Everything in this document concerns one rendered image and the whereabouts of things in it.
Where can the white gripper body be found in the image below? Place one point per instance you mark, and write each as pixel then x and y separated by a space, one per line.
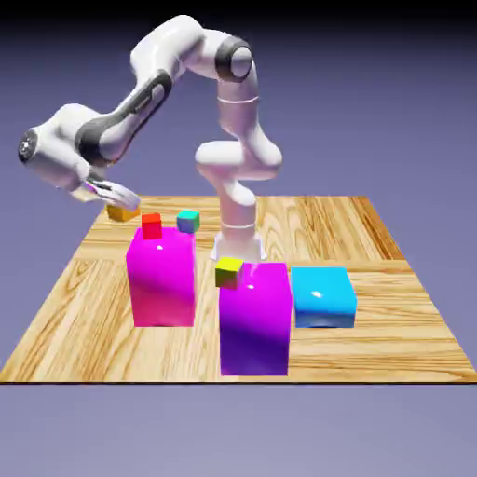
pixel 120 195

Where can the small orange cube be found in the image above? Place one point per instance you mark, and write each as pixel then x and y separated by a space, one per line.
pixel 121 213

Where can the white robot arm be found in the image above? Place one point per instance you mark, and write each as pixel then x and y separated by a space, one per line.
pixel 238 111

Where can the small red cube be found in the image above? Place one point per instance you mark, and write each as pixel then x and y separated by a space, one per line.
pixel 151 225

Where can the small teal cube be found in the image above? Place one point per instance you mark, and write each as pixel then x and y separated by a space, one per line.
pixel 188 220

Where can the small yellow-green cube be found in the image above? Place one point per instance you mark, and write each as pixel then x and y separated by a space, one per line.
pixel 228 272

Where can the large pink box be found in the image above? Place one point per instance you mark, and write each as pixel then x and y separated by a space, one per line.
pixel 162 277

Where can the large purple box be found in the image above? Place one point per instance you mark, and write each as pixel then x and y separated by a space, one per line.
pixel 255 320

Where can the large cyan box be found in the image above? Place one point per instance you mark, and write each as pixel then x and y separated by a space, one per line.
pixel 322 294

